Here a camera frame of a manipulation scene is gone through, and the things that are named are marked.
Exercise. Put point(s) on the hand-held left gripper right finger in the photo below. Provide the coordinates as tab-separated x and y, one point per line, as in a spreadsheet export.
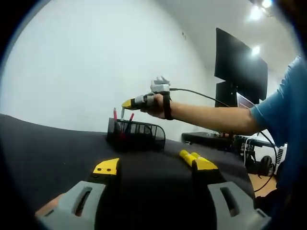
239	215

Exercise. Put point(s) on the ceiling light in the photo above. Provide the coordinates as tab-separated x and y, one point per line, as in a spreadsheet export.
266	3

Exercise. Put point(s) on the large black wall screen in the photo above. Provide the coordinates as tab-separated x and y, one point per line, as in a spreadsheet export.
239	62

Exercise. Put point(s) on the person's right hand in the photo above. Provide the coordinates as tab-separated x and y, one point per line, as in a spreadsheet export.
157	110

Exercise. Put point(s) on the person in blue shirt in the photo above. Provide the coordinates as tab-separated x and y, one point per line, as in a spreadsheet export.
287	107

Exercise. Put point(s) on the clear white pen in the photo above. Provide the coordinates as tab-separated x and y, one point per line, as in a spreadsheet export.
122	113

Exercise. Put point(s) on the red capped black marker pen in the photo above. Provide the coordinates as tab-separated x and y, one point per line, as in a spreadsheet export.
131	117

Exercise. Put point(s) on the person's left hand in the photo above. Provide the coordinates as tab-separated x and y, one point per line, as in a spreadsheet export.
49	204

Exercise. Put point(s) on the small black monitor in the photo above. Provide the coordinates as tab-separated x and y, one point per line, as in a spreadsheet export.
224	93

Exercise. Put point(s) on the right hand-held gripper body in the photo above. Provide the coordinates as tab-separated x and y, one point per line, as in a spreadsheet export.
159	86

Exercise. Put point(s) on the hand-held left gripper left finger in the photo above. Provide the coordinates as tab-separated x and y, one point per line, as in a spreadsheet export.
69	210

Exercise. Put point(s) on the black headphones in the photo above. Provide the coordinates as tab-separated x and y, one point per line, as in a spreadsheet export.
266	165

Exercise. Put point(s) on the black mesh holder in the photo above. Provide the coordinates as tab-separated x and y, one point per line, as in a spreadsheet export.
148	139

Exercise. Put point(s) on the white ribbed appliance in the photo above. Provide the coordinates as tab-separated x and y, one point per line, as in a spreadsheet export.
281	155

